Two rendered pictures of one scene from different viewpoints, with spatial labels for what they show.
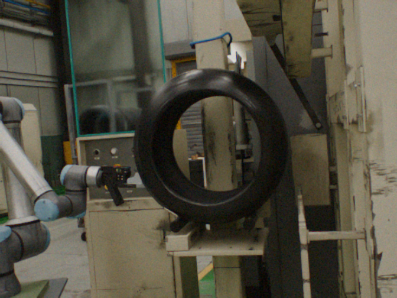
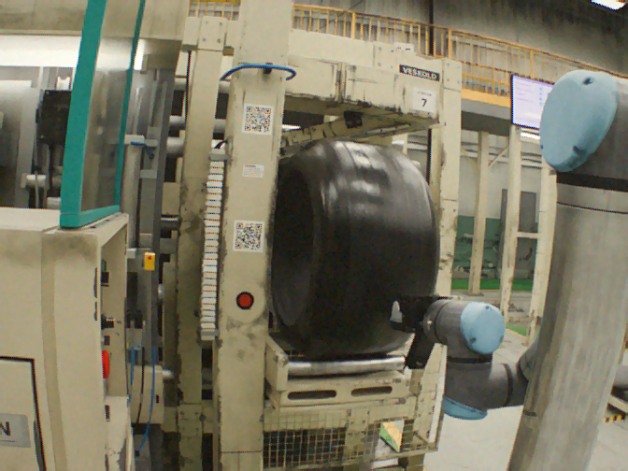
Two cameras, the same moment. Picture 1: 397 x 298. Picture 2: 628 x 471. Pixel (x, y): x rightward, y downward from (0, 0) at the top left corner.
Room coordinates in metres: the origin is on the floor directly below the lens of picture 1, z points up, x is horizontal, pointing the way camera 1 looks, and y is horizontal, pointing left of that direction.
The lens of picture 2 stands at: (2.60, 1.14, 1.30)
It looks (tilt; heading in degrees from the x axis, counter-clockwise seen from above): 3 degrees down; 240
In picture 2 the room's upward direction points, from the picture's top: 4 degrees clockwise
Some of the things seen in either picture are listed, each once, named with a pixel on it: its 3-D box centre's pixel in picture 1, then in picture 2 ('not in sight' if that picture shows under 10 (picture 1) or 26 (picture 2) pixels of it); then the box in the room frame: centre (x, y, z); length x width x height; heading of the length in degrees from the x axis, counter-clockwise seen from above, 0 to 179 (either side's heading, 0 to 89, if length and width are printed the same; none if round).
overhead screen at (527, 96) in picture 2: not in sight; (534, 104); (-1.80, -1.97, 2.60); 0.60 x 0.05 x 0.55; 158
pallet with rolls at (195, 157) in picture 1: (198, 173); not in sight; (8.76, 0.07, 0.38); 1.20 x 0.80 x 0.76; 166
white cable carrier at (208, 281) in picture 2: not in sight; (211, 245); (2.18, -0.08, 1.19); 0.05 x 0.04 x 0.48; 78
